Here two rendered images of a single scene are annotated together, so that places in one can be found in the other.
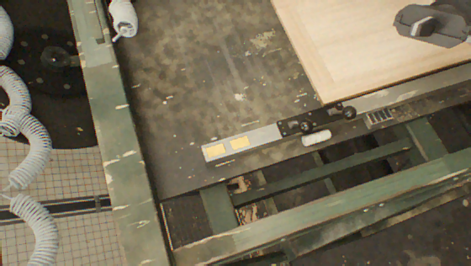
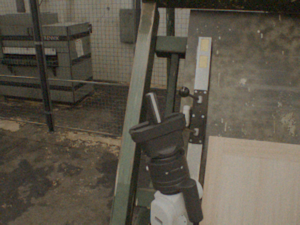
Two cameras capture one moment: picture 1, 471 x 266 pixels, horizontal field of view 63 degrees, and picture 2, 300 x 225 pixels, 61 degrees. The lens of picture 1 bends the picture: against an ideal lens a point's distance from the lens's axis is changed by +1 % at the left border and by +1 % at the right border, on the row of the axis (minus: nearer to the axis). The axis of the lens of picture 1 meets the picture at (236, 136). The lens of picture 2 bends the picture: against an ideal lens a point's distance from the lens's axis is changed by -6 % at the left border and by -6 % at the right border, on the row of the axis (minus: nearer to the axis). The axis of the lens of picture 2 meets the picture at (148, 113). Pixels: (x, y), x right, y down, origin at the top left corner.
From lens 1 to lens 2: 69 cm
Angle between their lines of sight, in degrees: 40
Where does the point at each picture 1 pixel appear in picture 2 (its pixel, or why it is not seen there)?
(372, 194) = (129, 124)
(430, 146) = (147, 196)
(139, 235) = not seen: outside the picture
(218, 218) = (167, 40)
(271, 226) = (142, 56)
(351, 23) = (273, 202)
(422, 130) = not seen: hidden behind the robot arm
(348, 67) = (231, 173)
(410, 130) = not seen: hidden behind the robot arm
